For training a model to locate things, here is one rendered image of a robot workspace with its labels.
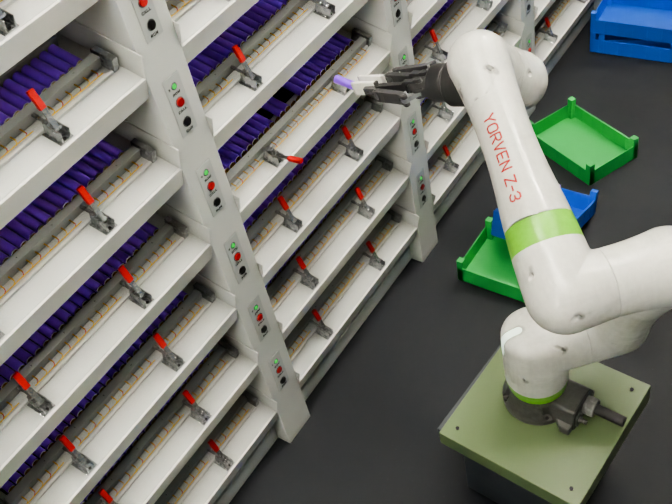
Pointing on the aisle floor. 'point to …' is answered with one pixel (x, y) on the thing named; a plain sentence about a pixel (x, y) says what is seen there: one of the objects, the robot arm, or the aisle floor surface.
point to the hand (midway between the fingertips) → (369, 84)
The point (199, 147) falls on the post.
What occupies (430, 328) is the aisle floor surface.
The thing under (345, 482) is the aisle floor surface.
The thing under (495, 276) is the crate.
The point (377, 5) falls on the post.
